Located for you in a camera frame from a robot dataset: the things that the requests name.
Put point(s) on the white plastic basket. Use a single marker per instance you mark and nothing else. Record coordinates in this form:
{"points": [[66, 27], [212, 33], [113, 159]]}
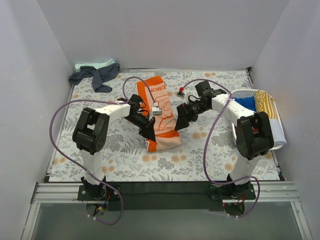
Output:
{"points": [[251, 130]]}

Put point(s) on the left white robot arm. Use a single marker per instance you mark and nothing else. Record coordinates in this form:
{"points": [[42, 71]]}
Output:
{"points": [[90, 135]]}

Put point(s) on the yellow patterned rolled towel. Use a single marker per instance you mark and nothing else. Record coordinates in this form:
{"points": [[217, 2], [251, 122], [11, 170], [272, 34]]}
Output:
{"points": [[264, 102]]}

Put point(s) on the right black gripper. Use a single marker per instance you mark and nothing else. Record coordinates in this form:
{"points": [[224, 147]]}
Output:
{"points": [[184, 113]]}

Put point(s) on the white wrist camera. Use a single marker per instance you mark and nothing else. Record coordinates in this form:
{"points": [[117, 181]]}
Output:
{"points": [[156, 110], [180, 93]]}

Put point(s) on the mint green towel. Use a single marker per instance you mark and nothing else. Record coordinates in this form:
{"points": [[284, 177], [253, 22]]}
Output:
{"points": [[94, 65]]}

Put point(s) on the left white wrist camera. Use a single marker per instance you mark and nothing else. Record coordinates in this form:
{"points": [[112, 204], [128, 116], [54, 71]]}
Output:
{"points": [[156, 110]]}

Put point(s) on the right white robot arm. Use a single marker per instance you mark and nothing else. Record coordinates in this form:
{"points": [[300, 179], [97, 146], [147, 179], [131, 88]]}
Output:
{"points": [[218, 100]]}

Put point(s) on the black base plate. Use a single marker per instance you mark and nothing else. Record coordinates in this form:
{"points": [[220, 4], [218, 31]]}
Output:
{"points": [[170, 195]]}

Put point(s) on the aluminium frame rail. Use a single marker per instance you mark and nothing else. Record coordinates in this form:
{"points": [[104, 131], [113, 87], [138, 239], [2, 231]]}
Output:
{"points": [[270, 191]]}

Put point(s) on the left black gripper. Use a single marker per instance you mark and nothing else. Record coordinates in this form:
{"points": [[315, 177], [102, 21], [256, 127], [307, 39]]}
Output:
{"points": [[148, 126]]}

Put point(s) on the orange peach printed towel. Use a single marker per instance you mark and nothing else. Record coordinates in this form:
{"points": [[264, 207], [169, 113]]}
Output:
{"points": [[166, 137]]}

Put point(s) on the floral table mat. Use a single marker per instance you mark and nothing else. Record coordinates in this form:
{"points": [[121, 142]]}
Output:
{"points": [[207, 147]]}

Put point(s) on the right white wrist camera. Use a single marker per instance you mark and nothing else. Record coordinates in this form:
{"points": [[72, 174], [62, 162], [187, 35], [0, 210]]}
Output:
{"points": [[180, 93]]}

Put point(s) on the light blue rolled towel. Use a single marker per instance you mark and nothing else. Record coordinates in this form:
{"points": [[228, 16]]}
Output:
{"points": [[277, 133]]}

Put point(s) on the dark grey towel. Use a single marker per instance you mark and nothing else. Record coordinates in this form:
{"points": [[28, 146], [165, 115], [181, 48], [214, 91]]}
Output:
{"points": [[99, 76]]}

